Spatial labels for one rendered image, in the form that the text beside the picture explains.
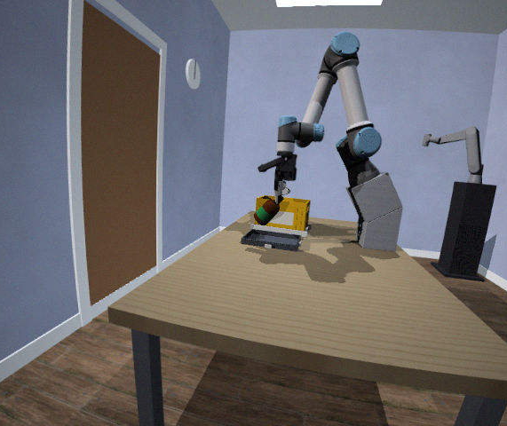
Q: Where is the yellow divided crate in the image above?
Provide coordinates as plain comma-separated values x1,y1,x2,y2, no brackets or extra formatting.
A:
256,195,307,231

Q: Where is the brown bottle with green label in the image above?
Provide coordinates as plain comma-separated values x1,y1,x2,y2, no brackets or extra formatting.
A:
254,195,283,225

